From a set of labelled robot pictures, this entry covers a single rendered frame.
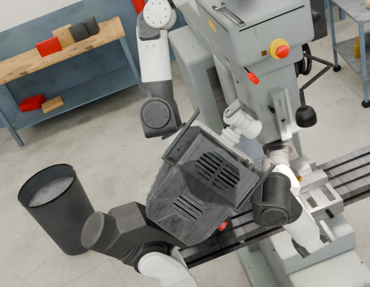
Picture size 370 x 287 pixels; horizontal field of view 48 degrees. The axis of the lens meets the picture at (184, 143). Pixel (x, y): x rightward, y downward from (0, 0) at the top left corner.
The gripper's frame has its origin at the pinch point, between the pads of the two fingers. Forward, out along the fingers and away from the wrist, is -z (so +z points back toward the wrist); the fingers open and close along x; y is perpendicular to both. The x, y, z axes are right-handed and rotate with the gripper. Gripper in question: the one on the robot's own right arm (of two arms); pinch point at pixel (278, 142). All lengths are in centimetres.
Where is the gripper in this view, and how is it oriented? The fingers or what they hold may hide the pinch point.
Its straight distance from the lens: 179.9
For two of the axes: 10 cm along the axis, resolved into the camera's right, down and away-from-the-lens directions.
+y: 3.0, 7.8, 5.5
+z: -2.0, 6.1, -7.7
